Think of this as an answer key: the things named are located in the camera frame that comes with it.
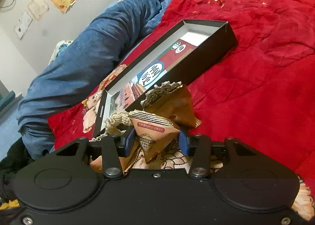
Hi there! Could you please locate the brown triangular packet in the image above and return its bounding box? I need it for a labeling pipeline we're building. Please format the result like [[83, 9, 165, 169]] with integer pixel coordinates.
[[145, 84, 202, 129], [128, 110, 182, 165]]

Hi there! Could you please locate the white wall certificate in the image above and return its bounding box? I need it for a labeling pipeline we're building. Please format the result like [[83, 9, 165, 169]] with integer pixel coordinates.
[[14, 10, 33, 41], [26, 0, 49, 21]]

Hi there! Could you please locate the patterned white pillow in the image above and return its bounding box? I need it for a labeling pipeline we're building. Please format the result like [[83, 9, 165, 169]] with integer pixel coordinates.
[[49, 39, 74, 65]]

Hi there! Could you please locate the dark cloth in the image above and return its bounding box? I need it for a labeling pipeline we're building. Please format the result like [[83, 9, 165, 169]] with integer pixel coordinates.
[[0, 138, 51, 202]]

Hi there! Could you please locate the black cardboard box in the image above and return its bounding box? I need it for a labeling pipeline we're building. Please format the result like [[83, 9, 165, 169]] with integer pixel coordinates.
[[93, 19, 238, 139]]

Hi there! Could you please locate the red bear print blanket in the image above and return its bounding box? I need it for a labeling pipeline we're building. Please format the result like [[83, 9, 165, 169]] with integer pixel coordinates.
[[47, 0, 315, 218]]

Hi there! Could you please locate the dark grey crochet coaster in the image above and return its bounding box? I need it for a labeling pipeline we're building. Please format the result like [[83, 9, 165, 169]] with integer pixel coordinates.
[[140, 81, 184, 108]]

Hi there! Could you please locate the printed picture card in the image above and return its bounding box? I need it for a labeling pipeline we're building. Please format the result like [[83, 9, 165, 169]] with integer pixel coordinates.
[[108, 38, 198, 115]]

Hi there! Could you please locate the blue plush blanket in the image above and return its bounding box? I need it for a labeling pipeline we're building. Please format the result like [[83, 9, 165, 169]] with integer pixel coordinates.
[[18, 0, 219, 160]]

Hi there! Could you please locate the teal cushion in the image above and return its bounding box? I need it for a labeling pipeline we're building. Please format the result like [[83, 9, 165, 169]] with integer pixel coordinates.
[[0, 92, 23, 112]]

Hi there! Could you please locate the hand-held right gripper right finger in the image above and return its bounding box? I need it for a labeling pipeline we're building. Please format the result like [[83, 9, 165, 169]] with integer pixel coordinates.
[[178, 130, 257, 179]]

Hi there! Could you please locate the beige crochet doily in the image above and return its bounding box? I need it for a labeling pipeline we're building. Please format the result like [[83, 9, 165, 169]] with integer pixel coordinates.
[[92, 110, 135, 142]]

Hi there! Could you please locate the light blue bed sheet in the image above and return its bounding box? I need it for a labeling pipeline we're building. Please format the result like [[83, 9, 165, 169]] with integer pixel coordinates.
[[0, 97, 55, 162]]

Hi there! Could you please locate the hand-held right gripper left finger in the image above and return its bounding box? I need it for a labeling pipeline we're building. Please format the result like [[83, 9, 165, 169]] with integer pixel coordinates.
[[53, 126, 136, 179]]

